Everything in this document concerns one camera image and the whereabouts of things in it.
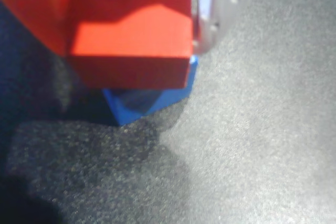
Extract blue cube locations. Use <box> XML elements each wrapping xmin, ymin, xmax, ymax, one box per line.
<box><xmin>101</xmin><ymin>55</ymin><xmax>200</xmax><ymax>126</ymax></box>

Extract red cube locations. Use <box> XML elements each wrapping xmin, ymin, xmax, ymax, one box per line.
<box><xmin>65</xmin><ymin>0</ymin><xmax>195</xmax><ymax>90</ymax></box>

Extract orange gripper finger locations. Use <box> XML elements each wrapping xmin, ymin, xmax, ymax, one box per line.
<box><xmin>0</xmin><ymin>0</ymin><xmax>74</xmax><ymax>57</ymax></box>

